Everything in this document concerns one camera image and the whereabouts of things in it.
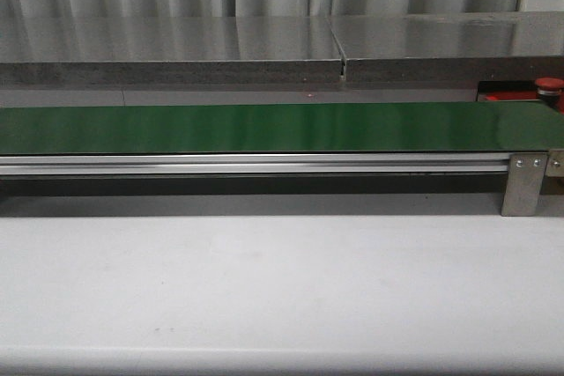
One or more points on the red mushroom push button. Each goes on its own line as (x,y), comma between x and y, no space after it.
(550,90)

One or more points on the grey stone countertop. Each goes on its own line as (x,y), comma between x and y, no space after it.
(65,62)

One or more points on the green conveyor belt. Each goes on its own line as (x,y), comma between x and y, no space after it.
(353,127)

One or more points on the steel conveyor support leg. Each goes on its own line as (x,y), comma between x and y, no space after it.
(526,172)

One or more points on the red plastic tray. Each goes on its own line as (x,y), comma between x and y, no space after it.
(506,97)

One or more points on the aluminium conveyor frame rail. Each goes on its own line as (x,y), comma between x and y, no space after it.
(549,163)

